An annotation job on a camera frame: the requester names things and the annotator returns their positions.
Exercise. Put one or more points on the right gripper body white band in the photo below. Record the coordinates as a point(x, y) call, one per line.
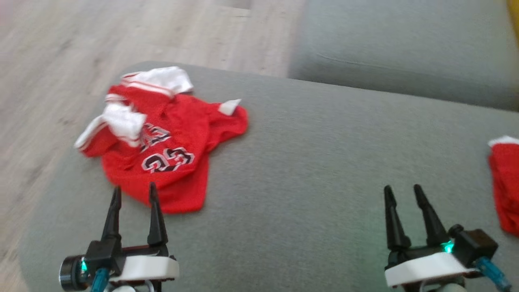
point(425, 267)

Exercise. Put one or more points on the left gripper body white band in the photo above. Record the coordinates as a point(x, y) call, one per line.
point(150, 267)

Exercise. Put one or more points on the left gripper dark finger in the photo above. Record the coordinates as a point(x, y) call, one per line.
point(112, 223)
point(157, 227)

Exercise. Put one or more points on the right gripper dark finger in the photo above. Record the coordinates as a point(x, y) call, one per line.
point(396, 231)
point(434, 231)

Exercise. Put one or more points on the red shorts with white stripe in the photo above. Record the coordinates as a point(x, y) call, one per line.
point(507, 182)

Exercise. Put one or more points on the red Bulls 23 jersey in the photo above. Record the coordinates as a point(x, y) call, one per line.
point(178, 138)

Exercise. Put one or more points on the grey fabric sofa seat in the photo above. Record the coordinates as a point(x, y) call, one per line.
point(304, 182)

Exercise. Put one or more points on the grey sofa back cushion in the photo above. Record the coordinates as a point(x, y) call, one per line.
point(405, 40)

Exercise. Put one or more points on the yellow cushion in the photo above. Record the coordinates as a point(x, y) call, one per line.
point(514, 16)

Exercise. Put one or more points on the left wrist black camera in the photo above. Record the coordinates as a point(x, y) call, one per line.
point(101, 255)

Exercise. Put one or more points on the wrist black camera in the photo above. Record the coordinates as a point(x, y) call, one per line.
point(101, 255)
point(474, 243)

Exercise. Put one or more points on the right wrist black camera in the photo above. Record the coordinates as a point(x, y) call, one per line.
point(474, 243)

